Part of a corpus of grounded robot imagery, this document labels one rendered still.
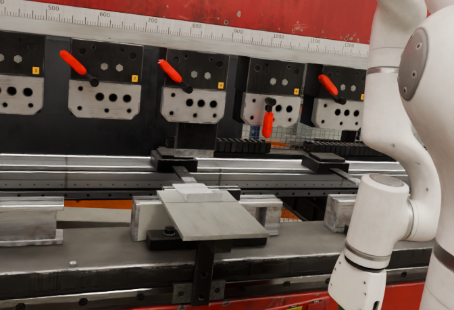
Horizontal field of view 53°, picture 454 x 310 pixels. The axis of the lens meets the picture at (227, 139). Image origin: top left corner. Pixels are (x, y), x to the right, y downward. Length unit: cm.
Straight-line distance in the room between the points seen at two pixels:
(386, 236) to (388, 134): 18
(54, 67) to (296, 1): 81
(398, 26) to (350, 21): 36
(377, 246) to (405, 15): 40
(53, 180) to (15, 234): 27
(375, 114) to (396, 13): 18
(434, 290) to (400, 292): 93
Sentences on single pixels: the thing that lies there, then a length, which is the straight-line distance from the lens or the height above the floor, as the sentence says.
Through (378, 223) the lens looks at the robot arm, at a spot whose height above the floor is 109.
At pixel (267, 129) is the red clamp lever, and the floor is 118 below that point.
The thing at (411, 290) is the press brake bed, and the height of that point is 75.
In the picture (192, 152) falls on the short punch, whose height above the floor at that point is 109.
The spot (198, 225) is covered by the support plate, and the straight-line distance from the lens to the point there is 94.
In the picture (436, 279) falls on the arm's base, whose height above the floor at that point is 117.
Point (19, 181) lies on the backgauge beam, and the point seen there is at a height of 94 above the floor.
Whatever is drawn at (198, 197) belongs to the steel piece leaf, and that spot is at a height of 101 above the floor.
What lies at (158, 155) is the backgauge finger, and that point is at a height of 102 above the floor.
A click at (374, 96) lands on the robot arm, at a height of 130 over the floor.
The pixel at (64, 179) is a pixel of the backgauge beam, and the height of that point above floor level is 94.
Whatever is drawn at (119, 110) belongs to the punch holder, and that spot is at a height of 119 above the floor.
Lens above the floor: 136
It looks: 12 degrees down
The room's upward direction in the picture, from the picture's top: 7 degrees clockwise
